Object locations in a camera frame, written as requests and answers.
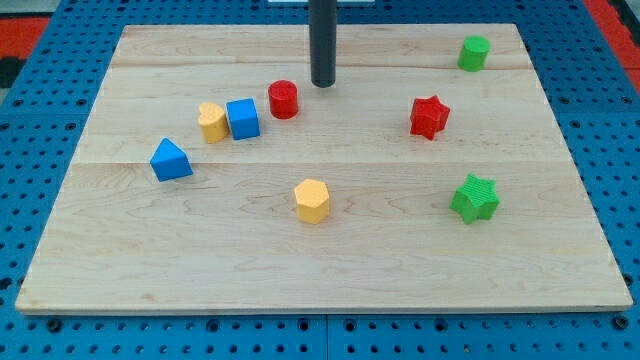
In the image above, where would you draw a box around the red cylinder block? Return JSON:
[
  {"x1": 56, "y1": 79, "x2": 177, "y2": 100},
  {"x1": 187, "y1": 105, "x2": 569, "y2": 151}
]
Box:
[{"x1": 268, "y1": 80, "x2": 299, "y2": 120}]

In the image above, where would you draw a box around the blue cube block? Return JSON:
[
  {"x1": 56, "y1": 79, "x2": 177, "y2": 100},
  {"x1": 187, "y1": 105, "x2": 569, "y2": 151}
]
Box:
[{"x1": 226, "y1": 98, "x2": 261, "y2": 140}]

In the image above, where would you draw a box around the yellow hexagon block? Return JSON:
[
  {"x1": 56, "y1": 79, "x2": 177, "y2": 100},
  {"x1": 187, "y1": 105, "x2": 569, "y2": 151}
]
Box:
[{"x1": 294, "y1": 179, "x2": 330, "y2": 224}]

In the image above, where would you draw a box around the light wooden board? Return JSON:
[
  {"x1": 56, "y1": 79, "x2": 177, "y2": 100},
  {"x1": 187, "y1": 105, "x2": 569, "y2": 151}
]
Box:
[{"x1": 16, "y1": 24, "x2": 632, "y2": 316}]

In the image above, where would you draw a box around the yellow heart block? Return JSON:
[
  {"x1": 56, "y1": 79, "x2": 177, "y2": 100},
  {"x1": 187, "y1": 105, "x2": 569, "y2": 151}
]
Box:
[{"x1": 198, "y1": 102, "x2": 230, "y2": 143}]

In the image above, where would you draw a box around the red star block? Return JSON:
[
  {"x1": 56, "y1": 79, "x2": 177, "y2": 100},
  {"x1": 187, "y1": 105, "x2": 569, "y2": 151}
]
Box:
[{"x1": 409, "y1": 95, "x2": 451, "y2": 141}]

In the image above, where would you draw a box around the blue triangle block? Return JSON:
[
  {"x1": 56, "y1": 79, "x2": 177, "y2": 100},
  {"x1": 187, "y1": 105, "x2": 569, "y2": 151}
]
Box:
[{"x1": 150, "y1": 138, "x2": 193, "y2": 182}]

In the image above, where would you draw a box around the green star block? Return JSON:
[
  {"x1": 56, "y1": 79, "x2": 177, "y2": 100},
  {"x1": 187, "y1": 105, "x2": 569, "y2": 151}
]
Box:
[{"x1": 449, "y1": 173, "x2": 500, "y2": 225}]

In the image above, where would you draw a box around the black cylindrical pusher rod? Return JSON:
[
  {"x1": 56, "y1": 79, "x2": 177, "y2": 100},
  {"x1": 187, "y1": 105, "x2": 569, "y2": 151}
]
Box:
[{"x1": 308, "y1": 0, "x2": 337, "y2": 88}]

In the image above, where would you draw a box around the green cylinder block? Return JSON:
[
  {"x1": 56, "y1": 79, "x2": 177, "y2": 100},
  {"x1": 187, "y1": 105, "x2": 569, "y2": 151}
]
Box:
[{"x1": 457, "y1": 35, "x2": 491, "y2": 72}]

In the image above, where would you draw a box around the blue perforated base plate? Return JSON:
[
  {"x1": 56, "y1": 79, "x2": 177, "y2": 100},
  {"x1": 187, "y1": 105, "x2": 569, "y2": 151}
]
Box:
[{"x1": 1, "y1": 0, "x2": 639, "y2": 359}]

